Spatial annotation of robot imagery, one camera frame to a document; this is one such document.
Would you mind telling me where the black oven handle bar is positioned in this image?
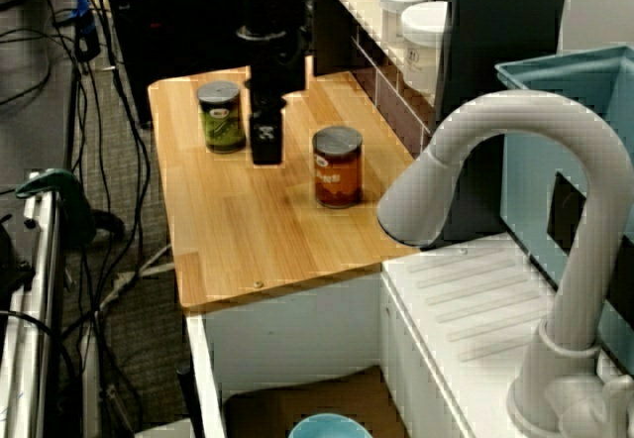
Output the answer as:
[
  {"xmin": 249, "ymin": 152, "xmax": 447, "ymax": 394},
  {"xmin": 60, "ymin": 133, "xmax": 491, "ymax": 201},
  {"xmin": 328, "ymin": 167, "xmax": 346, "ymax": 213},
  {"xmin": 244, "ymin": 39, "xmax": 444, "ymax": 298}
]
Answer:
[{"xmin": 175, "ymin": 363, "xmax": 205, "ymax": 438}]

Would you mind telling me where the green clamp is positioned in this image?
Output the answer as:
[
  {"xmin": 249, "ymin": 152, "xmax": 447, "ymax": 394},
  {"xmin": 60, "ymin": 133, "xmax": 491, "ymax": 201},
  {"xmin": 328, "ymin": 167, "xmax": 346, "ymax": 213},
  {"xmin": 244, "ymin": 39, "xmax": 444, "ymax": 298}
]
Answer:
[{"xmin": 14, "ymin": 168, "xmax": 96, "ymax": 250}]

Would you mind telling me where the white toy sink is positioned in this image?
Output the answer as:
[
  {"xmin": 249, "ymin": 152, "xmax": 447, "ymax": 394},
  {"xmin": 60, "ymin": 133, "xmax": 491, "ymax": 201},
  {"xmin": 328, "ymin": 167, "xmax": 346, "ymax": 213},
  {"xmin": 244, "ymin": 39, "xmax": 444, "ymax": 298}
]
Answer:
[{"xmin": 185, "ymin": 234, "xmax": 634, "ymax": 438}]

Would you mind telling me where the green peas can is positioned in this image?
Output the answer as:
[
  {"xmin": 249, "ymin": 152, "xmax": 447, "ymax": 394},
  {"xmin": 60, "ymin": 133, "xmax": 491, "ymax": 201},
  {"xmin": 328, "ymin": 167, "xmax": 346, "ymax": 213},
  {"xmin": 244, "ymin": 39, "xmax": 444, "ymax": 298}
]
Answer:
[{"xmin": 196, "ymin": 80, "xmax": 248, "ymax": 156}]

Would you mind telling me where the white aluminium frame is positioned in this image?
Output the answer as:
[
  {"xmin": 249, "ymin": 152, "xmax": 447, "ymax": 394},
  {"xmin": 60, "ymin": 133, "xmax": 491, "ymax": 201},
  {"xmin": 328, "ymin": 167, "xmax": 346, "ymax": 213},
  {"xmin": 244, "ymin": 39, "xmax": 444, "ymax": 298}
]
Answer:
[{"xmin": 0, "ymin": 169, "xmax": 66, "ymax": 438}]

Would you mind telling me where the black equipment box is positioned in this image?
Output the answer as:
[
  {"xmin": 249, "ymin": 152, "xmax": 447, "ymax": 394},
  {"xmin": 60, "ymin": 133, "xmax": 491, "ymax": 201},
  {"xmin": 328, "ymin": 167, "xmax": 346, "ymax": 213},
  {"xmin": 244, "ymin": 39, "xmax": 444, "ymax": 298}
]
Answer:
[{"xmin": 108, "ymin": 0, "xmax": 245, "ymax": 128}]

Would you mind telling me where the orange beans can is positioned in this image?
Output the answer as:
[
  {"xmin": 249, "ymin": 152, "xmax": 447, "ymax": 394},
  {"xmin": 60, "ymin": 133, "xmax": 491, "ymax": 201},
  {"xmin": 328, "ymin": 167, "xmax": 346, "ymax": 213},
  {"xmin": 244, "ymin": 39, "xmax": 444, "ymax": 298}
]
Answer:
[{"xmin": 311, "ymin": 126, "xmax": 365, "ymax": 210}]

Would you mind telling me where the grey curved faucet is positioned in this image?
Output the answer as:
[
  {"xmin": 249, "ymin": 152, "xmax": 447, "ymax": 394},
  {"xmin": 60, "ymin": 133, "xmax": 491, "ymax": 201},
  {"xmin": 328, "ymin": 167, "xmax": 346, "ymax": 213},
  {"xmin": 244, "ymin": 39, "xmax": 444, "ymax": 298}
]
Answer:
[{"xmin": 375, "ymin": 89, "xmax": 634, "ymax": 438}]

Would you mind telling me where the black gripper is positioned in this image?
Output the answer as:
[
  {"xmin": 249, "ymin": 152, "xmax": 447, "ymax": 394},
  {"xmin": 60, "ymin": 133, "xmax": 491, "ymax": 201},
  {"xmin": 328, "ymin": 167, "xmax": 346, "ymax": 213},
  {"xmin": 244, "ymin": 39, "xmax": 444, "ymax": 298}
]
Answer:
[{"xmin": 244, "ymin": 36, "xmax": 307, "ymax": 166}]

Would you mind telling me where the light blue bowl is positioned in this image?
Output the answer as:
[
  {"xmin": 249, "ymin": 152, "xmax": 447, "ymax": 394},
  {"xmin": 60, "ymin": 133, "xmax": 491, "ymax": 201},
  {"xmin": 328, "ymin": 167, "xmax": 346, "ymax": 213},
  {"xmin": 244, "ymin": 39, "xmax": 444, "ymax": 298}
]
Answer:
[{"xmin": 287, "ymin": 411, "xmax": 372, "ymax": 438}]

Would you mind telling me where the black upright panel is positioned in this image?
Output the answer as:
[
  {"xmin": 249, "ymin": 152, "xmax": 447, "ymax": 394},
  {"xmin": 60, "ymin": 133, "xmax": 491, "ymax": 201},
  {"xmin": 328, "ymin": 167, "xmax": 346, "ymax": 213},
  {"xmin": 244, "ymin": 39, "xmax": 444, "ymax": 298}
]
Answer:
[{"xmin": 434, "ymin": 0, "xmax": 572, "ymax": 252}]

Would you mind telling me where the teal plastic bin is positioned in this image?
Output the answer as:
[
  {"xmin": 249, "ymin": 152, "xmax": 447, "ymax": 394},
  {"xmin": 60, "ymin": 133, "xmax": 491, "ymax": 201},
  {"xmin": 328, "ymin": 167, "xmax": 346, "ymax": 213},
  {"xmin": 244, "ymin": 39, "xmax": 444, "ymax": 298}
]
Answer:
[{"xmin": 494, "ymin": 45, "xmax": 634, "ymax": 375}]

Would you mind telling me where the blue cable tape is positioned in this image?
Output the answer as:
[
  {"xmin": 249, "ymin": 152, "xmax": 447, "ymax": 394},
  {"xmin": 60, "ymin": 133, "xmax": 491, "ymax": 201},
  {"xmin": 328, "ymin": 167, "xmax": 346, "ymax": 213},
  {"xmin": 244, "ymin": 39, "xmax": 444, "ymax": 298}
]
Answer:
[{"xmin": 73, "ymin": 0, "xmax": 101, "ymax": 60}]

